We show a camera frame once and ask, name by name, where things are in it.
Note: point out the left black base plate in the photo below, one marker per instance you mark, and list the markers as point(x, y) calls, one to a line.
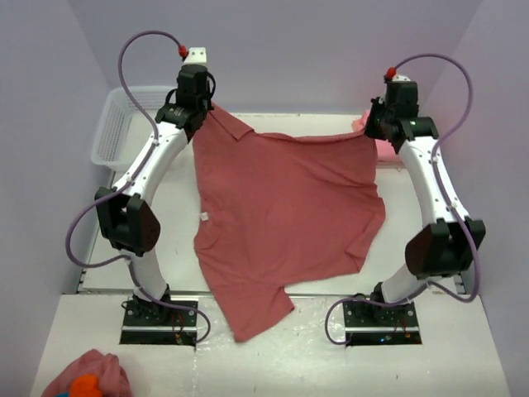
point(145, 323)

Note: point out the crumpled red cloth pile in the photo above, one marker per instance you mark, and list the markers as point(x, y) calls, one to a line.
point(112, 378)

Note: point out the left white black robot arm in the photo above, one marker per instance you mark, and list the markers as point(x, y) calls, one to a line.
point(124, 211)

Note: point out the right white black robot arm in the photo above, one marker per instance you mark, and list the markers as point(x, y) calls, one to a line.
point(444, 245)

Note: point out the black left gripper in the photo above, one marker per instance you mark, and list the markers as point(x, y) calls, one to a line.
point(198, 120)

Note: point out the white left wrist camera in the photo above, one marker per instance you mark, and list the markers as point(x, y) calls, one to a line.
point(193, 55)

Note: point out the orange blue toy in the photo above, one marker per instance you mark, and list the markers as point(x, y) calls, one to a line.
point(85, 386)

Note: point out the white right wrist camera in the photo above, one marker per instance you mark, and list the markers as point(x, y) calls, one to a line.
point(392, 76)

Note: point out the white plastic basket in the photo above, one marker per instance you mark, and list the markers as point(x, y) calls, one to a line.
point(121, 133)

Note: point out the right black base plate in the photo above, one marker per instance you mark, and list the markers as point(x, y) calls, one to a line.
point(368, 325)

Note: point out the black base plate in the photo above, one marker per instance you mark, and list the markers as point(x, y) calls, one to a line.
point(145, 323)
point(368, 325)

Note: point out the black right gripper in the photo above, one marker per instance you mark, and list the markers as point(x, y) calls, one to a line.
point(375, 125)

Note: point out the red polo t shirt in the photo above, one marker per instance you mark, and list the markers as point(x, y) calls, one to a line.
point(278, 210)

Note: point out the folded pink t shirt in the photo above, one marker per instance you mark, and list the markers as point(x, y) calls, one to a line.
point(386, 154)

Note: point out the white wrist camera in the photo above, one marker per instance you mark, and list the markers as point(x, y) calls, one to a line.
point(193, 55)
point(392, 76)

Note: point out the folded peach t shirt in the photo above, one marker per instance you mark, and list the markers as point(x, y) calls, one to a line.
point(358, 125)

